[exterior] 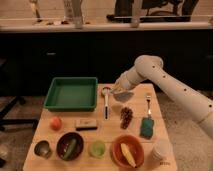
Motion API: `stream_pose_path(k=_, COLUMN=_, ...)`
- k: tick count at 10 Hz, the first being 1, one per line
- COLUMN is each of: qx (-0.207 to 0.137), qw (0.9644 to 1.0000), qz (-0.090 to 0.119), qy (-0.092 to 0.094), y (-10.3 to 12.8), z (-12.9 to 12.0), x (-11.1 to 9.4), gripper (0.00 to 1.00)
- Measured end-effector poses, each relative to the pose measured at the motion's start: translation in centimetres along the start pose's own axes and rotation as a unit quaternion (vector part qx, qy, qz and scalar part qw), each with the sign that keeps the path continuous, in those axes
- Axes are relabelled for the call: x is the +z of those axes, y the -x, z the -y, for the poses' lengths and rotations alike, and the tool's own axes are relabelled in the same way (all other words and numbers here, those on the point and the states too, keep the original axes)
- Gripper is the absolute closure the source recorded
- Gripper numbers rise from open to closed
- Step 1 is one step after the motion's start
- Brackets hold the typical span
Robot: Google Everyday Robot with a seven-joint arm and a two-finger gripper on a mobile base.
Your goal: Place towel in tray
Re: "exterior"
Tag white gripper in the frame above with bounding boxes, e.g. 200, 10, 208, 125
113, 77, 129, 93

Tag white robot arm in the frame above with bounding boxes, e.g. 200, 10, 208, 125
113, 55, 213, 140

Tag green plastic tray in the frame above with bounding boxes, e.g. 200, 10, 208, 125
44, 77, 98, 112

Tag silver fork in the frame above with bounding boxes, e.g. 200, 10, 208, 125
146, 95, 151, 118

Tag bunch of dark grapes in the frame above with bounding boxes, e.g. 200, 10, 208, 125
120, 107, 133, 129

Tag teal sponge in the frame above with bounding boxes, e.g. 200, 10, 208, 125
140, 117, 154, 139

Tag brown rectangular block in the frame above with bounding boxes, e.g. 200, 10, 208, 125
75, 119, 98, 131

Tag orange bowl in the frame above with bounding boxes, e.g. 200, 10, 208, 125
110, 134, 144, 169

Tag green cup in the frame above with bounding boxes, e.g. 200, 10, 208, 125
89, 140, 106, 158

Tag yellow corn cob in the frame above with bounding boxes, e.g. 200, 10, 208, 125
121, 143, 136, 168

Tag green cucumber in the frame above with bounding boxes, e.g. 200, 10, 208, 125
63, 139, 77, 160

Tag white paper cup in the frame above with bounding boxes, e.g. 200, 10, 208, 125
152, 139, 172, 161

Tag dark bowl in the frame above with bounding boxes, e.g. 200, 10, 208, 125
56, 132, 84, 161

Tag small metal cup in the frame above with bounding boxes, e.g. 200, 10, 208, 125
34, 140, 52, 158

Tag black office chair base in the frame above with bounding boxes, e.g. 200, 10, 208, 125
0, 94, 40, 132

